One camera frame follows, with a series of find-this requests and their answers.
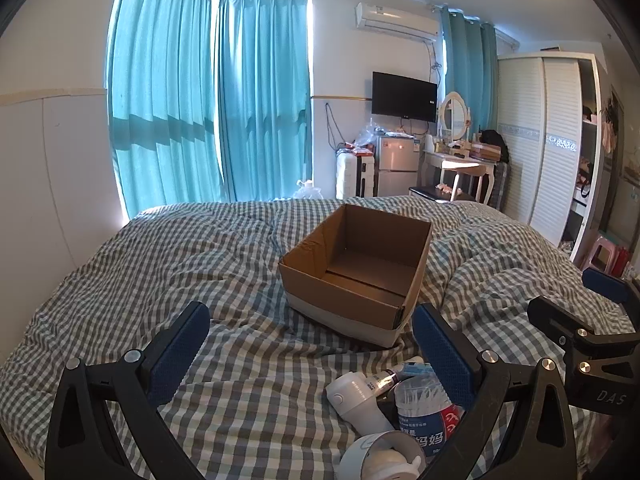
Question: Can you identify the black bench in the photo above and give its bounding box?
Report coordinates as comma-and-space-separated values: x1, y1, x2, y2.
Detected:
408, 185, 477, 204

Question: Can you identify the wide teal curtain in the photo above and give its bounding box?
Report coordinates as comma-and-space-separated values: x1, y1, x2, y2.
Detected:
106, 0, 224, 221

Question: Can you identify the black wall television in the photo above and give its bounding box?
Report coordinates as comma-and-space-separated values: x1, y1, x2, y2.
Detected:
371, 71, 438, 123

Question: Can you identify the white slatted wardrobe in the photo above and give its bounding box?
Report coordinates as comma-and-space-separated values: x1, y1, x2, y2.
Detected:
497, 52, 604, 262

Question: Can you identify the pile of plastic bags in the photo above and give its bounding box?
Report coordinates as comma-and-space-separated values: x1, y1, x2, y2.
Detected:
355, 118, 384, 150

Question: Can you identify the pink plastic stool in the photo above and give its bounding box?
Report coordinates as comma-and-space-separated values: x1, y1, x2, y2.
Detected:
579, 244, 619, 277

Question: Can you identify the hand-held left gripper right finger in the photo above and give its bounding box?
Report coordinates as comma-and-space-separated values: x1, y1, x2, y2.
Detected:
411, 303, 591, 480

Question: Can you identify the black bag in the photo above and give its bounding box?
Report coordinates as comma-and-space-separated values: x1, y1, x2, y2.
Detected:
478, 129, 510, 164

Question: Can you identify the grey checked blanket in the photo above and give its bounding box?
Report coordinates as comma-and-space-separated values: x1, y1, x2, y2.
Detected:
0, 196, 640, 480

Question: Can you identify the small white item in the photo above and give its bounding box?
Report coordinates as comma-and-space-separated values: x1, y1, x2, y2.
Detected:
362, 446, 425, 480

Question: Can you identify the clear cotton swab jar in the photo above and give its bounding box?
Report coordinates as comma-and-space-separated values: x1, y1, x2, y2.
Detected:
394, 374, 467, 457

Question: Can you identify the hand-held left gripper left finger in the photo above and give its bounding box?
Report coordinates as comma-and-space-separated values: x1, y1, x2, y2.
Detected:
45, 301, 211, 480

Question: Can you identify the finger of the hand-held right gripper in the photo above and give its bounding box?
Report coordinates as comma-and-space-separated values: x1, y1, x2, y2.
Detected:
582, 267, 640, 311
527, 296, 596, 356

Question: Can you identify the pale blue cup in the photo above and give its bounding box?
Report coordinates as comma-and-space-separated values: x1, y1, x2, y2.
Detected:
339, 431, 427, 480

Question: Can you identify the white air conditioner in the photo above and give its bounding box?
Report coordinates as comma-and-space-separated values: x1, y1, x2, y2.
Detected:
355, 2, 441, 42

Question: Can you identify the white plastic bottle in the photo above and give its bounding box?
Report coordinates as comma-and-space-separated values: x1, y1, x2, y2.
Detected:
325, 371, 397, 434

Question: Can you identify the clear plastic bag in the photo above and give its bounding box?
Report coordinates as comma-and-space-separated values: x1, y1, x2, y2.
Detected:
293, 178, 321, 201

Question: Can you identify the brown cardboard box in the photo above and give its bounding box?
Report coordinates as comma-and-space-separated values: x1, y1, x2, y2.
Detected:
278, 203, 434, 349

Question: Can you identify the oval white mirror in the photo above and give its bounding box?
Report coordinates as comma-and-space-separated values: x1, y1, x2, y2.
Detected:
438, 91, 472, 142

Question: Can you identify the narrow teal curtain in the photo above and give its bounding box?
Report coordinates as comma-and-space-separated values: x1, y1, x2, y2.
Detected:
439, 6, 499, 133

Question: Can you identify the white dressing table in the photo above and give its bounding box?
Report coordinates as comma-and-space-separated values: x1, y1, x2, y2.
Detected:
419, 146, 502, 207

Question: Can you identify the white suitcase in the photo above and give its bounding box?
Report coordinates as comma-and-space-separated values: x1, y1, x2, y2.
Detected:
335, 152, 376, 200

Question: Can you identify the white toothpaste tube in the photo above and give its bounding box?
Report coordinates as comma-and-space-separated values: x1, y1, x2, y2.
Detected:
367, 367, 402, 396

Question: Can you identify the small silver fridge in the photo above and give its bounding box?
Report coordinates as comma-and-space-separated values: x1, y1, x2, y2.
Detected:
374, 135, 420, 199

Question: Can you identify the white chair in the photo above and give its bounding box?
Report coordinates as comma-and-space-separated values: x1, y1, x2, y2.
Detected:
440, 162, 489, 204

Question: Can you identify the black wall cable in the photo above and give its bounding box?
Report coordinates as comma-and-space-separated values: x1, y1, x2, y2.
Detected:
324, 102, 347, 152

